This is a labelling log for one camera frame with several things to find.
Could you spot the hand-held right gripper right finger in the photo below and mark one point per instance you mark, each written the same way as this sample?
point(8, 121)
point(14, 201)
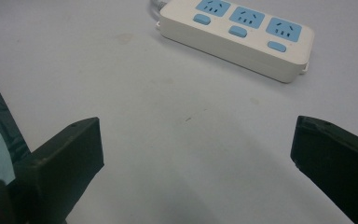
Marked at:
point(338, 161)

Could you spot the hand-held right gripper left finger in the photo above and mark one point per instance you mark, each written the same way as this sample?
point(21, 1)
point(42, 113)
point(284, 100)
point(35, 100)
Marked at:
point(59, 161)

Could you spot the white and blue power strip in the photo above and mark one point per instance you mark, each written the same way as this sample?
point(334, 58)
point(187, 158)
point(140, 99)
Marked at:
point(236, 46)

